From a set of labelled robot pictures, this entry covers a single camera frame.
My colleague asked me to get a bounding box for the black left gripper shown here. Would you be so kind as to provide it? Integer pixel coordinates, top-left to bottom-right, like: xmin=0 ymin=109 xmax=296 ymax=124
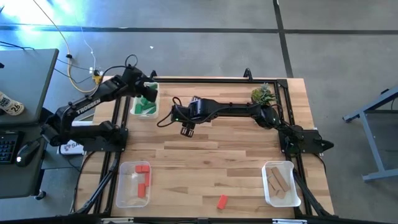
xmin=122 ymin=66 xmax=160 ymax=103

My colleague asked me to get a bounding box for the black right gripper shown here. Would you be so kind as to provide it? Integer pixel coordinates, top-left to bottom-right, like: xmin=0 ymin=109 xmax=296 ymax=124
xmin=172 ymin=96 xmax=208 ymax=139

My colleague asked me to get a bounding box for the clear plastic bin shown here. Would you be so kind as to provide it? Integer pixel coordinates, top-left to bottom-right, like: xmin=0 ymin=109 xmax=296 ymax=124
xmin=115 ymin=160 xmax=153 ymax=208

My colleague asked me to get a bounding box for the long natural wooden plank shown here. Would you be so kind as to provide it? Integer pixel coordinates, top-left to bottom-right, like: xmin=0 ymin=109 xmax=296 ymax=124
xmin=271 ymin=166 xmax=292 ymax=192

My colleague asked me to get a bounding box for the white plastic bin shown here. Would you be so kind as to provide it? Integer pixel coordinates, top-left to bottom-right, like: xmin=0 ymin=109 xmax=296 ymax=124
xmin=129 ymin=81 xmax=160 ymax=119
xmin=261 ymin=160 xmax=302 ymax=208

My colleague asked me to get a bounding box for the power strip with plugs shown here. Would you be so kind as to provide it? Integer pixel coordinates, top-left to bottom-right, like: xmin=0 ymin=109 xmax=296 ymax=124
xmin=89 ymin=67 xmax=105 ymax=84

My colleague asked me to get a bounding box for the red wooden cylinder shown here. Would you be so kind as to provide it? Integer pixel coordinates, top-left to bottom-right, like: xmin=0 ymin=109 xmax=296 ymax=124
xmin=216 ymin=194 xmax=229 ymax=210

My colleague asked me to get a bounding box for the potted succulent plant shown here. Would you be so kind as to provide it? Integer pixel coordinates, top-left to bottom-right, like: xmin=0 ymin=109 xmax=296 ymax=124
xmin=250 ymin=82 xmax=278 ymax=106

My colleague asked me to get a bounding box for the white printed booklet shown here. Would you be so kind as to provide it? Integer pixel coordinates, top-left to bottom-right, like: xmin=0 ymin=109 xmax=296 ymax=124
xmin=58 ymin=139 xmax=86 ymax=156

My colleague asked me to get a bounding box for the grey desk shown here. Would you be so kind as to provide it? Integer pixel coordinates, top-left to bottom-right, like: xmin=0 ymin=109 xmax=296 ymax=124
xmin=0 ymin=48 xmax=60 ymax=126

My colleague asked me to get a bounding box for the black computer mouse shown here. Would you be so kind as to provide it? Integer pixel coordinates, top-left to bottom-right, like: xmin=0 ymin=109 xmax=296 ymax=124
xmin=15 ymin=139 xmax=41 ymax=168

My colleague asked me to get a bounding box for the black keyboard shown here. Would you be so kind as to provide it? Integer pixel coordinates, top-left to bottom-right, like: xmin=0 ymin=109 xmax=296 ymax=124
xmin=0 ymin=130 xmax=24 ymax=166

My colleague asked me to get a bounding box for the dark desk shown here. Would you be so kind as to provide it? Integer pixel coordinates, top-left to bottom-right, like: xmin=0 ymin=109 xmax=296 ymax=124
xmin=0 ymin=123 xmax=52 ymax=200

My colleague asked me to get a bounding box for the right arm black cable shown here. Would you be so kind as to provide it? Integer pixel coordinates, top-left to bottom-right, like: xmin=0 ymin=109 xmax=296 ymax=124
xmin=156 ymin=96 xmax=184 ymax=128

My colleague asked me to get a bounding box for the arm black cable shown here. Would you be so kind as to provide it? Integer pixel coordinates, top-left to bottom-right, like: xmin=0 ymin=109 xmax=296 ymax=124
xmin=93 ymin=54 xmax=139 ymax=94
xmin=156 ymin=96 xmax=184 ymax=128

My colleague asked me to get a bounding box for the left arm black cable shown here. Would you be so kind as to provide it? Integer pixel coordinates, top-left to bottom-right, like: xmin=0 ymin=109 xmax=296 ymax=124
xmin=93 ymin=54 xmax=139 ymax=94

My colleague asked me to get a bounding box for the black aluminium table frame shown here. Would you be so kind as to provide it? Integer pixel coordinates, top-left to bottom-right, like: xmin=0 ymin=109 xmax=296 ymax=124
xmin=70 ymin=76 xmax=335 ymax=218

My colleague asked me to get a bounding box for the white floor cable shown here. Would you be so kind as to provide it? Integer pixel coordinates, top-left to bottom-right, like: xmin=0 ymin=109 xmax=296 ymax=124
xmin=74 ymin=15 xmax=97 ymax=71

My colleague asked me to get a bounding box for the yellow floor cable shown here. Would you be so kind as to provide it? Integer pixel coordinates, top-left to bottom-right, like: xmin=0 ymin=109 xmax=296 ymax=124
xmin=32 ymin=0 xmax=103 ymax=94

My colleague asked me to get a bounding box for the silver metal bracket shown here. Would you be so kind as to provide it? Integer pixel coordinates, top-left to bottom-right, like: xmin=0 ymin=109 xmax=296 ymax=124
xmin=272 ymin=218 xmax=308 ymax=224
xmin=98 ymin=217 xmax=134 ymax=224

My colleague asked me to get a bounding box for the grey metal table frame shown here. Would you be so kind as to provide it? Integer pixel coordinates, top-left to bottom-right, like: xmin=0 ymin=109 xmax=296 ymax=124
xmin=341 ymin=85 xmax=398 ymax=183

